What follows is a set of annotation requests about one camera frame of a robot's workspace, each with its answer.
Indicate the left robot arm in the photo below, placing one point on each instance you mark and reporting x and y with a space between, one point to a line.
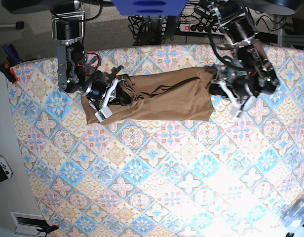
248 72

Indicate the white power strip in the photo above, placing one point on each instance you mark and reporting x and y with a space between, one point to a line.
194 28

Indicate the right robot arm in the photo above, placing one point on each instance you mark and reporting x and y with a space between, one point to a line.
68 28

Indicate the game console with white controller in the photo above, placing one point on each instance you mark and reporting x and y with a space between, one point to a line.
5 170

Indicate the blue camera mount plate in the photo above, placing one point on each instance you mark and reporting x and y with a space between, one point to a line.
150 7

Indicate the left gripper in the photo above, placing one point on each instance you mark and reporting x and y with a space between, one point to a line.
239 90

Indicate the patterned colourful tablecloth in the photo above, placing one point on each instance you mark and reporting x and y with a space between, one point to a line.
223 177

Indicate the brown t-shirt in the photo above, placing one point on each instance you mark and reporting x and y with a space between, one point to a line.
177 95

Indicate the black clamp lower left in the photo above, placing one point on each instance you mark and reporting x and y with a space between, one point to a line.
47 228

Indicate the clear plastic box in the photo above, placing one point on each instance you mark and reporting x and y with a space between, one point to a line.
293 217

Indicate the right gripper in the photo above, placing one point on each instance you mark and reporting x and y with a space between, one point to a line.
100 90

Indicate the red black clamp upper left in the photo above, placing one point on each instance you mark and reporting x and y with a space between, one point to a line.
9 73

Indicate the white floor vent box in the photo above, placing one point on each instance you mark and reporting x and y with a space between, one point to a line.
27 224

